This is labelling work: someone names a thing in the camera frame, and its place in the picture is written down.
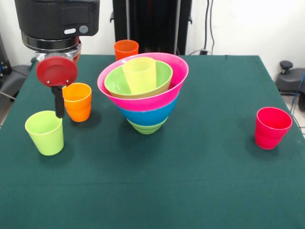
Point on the magenta plastic cup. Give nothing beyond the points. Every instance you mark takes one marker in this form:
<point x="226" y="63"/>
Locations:
<point x="271" y="131"/>

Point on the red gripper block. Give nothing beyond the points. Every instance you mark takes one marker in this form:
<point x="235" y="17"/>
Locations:
<point x="57" y="71"/>

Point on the blue plastic bowl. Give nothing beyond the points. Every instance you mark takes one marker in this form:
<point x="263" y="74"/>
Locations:
<point x="147" y="117"/>

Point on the yellow plastic cup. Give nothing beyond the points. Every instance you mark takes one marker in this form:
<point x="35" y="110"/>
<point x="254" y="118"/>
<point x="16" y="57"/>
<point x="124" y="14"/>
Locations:
<point x="140" y="76"/>

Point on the light green plastic cup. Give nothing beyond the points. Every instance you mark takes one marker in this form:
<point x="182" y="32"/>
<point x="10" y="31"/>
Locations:
<point x="45" y="136"/>

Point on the black equipment box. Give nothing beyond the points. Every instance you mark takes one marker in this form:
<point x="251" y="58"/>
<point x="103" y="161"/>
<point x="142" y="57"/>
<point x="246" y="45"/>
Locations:
<point x="3" y="62"/>

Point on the dark green tablecloth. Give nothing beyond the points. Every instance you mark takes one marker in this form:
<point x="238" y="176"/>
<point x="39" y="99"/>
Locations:
<point x="152" y="179"/>

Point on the orange plastic cup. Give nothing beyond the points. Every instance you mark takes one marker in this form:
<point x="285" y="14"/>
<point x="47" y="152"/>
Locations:
<point x="78" y="107"/>

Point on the grey base with black knob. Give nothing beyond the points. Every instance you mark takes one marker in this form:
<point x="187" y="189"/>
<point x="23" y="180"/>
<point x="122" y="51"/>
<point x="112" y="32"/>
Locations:
<point x="289" y="81"/>

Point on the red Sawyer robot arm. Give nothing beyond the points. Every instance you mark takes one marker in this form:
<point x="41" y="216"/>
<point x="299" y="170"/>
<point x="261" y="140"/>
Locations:
<point x="54" y="21"/>

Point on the large pink plastic bowl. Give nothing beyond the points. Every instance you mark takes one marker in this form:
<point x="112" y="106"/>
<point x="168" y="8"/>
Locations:
<point x="181" y="71"/>

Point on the red-orange plastic cup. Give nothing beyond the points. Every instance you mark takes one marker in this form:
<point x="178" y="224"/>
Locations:
<point x="125" y="48"/>

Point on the large green plastic bowl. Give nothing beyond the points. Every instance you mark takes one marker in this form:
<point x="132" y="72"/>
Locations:
<point x="114" y="81"/>

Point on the grey wall socket plug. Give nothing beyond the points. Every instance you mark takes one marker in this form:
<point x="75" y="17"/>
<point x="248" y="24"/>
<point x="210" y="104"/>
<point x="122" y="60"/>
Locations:
<point x="203" y="52"/>

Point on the small green plastic bowl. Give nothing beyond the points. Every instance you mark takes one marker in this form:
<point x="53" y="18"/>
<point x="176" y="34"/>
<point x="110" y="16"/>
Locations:
<point x="146" y="127"/>

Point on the grey rounded base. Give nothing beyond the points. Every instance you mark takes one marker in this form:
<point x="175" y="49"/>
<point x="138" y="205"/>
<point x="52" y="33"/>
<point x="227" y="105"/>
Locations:
<point x="14" y="78"/>

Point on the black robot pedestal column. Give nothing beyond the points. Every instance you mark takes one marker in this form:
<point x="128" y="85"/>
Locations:
<point x="152" y="21"/>

